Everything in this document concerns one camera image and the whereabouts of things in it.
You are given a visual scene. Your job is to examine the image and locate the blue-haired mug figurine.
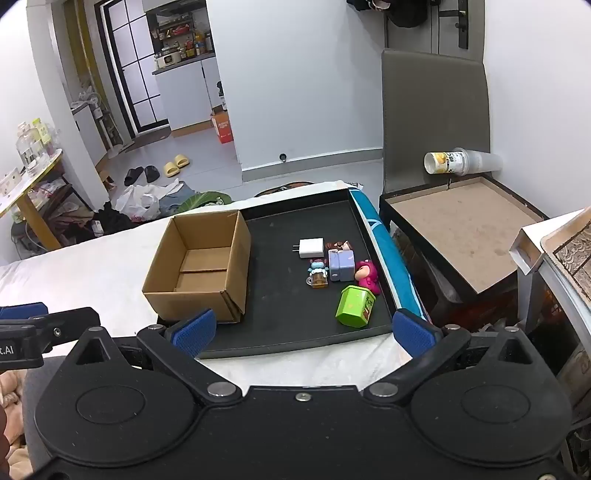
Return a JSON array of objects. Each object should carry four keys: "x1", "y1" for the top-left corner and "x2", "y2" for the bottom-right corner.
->
[{"x1": 305, "y1": 259, "x2": 329, "y2": 288}]

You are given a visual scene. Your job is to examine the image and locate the blue cushion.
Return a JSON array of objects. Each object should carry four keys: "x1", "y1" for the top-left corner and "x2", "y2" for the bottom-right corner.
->
[{"x1": 348, "y1": 185, "x2": 432, "y2": 324}]

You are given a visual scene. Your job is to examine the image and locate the black door handle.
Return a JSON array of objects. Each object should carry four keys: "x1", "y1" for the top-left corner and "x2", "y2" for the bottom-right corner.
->
[{"x1": 455, "y1": 0, "x2": 470, "y2": 49}]

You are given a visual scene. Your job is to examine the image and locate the glass jar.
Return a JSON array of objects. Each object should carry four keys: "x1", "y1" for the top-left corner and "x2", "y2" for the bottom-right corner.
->
[{"x1": 16, "y1": 122, "x2": 47, "y2": 172}]

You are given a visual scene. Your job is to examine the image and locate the red carton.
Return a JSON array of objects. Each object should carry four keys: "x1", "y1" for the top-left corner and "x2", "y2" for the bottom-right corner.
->
[{"x1": 211, "y1": 112, "x2": 234, "y2": 144}]

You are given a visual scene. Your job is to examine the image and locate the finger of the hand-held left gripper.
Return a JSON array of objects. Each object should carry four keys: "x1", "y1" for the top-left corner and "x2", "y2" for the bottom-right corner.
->
[{"x1": 0, "y1": 302, "x2": 101, "y2": 352}]

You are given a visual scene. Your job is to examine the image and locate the white kitchen cabinet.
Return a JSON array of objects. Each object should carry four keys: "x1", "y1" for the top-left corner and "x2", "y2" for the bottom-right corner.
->
[{"x1": 152, "y1": 52, "x2": 223, "y2": 133}]

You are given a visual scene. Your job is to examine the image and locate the brown cardboard box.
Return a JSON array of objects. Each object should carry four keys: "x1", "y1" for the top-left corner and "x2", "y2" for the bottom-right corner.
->
[{"x1": 141, "y1": 210, "x2": 252, "y2": 324}]

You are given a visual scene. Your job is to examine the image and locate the white low cabinet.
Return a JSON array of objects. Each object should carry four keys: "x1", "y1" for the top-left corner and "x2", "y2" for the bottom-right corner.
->
[{"x1": 71, "y1": 99, "x2": 110, "y2": 162}]

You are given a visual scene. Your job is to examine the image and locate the black clothes pile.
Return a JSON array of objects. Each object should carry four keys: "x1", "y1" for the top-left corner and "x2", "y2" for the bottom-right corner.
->
[{"x1": 92, "y1": 203, "x2": 136, "y2": 237}]

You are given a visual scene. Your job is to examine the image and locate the white plastic bag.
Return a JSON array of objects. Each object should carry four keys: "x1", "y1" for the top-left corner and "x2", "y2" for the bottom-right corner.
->
[{"x1": 115, "y1": 184, "x2": 160, "y2": 221}]

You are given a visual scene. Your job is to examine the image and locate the brown leather bag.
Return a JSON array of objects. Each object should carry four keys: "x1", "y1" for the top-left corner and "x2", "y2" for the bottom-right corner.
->
[{"x1": 254, "y1": 181, "x2": 315, "y2": 197}]

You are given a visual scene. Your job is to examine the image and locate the green square tin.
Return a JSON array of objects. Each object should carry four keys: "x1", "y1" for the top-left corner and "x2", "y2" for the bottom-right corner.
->
[{"x1": 335, "y1": 285, "x2": 376, "y2": 328}]

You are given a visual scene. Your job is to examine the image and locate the patterned flat box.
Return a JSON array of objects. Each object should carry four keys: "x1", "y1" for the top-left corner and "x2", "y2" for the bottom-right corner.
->
[{"x1": 540, "y1": 225, "x2": 591, "y2": 303}]

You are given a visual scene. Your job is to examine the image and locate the lavender block toy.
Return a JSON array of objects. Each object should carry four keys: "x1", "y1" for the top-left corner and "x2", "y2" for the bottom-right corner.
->
[{"x1": 328, "y1": 249, "x2": 356, "y2": 282}]

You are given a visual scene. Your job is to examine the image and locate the black framed glass door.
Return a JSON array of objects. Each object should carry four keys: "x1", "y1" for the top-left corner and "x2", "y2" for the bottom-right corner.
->
[{"x1": 102, "y1": 0, "x2": 169, "y2": 136}]

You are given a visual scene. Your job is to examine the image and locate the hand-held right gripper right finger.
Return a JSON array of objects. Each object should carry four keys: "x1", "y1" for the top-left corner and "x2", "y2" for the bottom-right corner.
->
[{"x1": 363, "y1": 308, "x2": 539, "y2": 402}]

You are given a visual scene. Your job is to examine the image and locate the blue jeans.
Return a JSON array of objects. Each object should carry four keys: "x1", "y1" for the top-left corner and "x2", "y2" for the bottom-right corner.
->
[{"x1": 157, "y1": 181, "x2": 197, "y2": 215}]

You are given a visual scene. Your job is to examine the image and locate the green leaf pillow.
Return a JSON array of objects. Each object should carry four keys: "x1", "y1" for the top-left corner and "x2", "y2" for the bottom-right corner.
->
[{"x1": 178, "y1": 191, "x2": 233, "y2": 214}]

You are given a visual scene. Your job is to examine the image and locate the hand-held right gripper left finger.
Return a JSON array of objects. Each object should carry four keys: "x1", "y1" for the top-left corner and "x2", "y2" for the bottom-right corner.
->
[{"x1": 71, "y1": 308, "x2": 243, "y2": 405}]

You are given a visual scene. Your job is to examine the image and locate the white bed sheet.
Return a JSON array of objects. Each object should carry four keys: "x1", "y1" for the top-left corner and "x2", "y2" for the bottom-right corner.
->
[{"x1": 0, "y1": 180, "x2": 416, "y2": 384}]

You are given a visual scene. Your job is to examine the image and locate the yellow print paper cup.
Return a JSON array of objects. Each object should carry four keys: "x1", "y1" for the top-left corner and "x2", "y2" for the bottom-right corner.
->
[{"x1": 424, "y1": 150, "x2": 469, "y2": 176}]

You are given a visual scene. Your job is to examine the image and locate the clear plastic cup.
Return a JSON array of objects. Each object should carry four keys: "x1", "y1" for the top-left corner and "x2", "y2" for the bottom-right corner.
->
[{"x1": 455, "y1": 148, "x2": 503, "y2": 175}]

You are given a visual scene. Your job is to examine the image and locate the dark hanging clothes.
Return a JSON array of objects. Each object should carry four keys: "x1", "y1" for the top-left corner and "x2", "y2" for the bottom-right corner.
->
[{"x1": 346, "y1": 0, "x2": 439, "y2": 27}]

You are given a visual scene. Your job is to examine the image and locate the black tray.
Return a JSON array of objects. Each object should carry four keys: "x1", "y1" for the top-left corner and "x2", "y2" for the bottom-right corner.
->
[{"x1": 157, "y1": 188, "x2": 399, "y2": 360}]

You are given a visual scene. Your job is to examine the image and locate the pink fluffy blanket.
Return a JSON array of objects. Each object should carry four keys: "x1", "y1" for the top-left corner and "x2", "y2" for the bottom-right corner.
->
[{"x1": 0, "y1": 369, "x2": 34, "y2": 472}]

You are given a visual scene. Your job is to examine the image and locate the white charger plug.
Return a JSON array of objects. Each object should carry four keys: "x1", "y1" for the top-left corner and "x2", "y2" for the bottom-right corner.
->
[{"x1": 292, "y1": 237, "x2": 327, "y2": 260}]

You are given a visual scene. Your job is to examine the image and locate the wooden side table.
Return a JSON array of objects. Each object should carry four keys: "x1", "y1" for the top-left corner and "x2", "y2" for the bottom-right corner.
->
[{"x1": 0, "y1": 148, "x2": 65, "y2": 252}]

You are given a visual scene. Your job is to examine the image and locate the pink bear figurine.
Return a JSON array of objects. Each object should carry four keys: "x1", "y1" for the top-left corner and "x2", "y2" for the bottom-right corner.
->
[{"x1": 355, "y1": 259, "x2": 382, "y2": 295}]

